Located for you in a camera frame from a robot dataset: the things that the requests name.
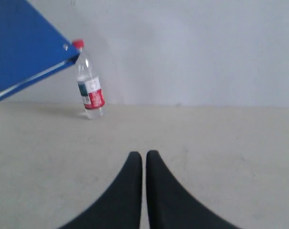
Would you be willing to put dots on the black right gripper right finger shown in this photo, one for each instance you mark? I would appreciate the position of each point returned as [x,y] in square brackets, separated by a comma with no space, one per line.
[170,205]

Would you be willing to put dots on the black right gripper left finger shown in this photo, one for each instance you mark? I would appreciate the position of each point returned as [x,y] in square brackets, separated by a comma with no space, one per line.
[119,207]

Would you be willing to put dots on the clear plastic bottle red cap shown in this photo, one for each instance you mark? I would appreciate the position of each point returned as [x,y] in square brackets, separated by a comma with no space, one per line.
[88,82]

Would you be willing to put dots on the blue binder folder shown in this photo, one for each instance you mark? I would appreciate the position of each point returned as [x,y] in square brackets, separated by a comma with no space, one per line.
[31,48]

